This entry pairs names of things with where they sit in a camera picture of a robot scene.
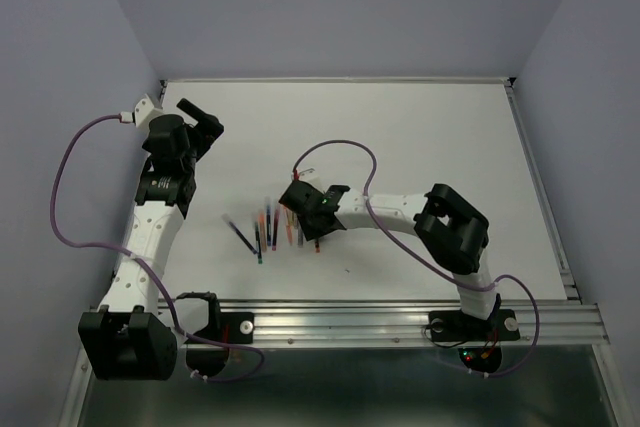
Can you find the purple highlighter pen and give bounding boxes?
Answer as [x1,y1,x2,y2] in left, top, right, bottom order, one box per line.
[295,216,304,247]

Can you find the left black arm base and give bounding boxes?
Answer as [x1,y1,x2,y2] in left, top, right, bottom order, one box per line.
[175,292,255,382]

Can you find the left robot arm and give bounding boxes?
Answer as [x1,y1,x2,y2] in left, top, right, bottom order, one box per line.
[78,99,224,380]

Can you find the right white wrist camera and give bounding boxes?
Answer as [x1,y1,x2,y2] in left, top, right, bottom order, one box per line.
[292,168,324,191]

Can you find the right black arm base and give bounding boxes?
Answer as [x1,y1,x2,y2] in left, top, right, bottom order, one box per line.
[423,309,521,376]

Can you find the green orange pen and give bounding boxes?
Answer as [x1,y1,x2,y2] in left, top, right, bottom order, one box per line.
[254,213,264,265]

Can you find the aluminium right side rail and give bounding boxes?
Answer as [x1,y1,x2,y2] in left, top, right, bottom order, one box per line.
[504,77,582,302]

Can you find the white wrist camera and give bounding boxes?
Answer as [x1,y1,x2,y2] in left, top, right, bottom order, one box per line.
[132,94,164,131]
[292,168,324,191]

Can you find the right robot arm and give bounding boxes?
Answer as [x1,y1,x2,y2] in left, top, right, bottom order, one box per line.
[279,180,498,337]

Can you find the dark blue pen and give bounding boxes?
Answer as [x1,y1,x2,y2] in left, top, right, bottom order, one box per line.
[222,215,258,256]

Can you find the aluminium rail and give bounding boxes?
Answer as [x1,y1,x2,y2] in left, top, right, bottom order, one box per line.
[82,296,612,348]
[504,77,582,302]

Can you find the aluminium front rail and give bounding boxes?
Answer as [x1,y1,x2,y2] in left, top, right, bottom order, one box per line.
[82,296,612,348]

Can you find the pink purple pen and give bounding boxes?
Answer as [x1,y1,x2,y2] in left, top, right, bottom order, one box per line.
[271,206,280,251]

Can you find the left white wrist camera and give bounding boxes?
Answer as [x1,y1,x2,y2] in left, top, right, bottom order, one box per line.
[132,94,164,131]

